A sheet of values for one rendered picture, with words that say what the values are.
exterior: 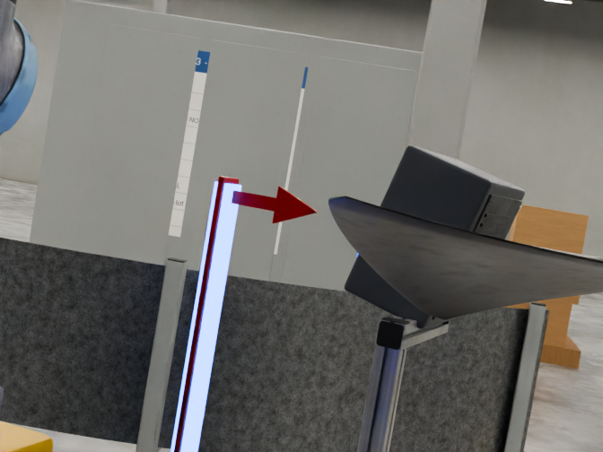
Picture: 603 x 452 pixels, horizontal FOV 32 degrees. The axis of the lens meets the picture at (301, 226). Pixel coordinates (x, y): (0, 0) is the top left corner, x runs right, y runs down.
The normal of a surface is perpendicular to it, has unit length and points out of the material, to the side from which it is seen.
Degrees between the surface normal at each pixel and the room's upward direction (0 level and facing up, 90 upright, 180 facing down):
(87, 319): 90
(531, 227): 90
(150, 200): 90
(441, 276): 159
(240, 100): 90
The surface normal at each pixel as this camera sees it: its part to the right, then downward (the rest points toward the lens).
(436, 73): -0.14, 0.03
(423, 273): -0.15, 0.94
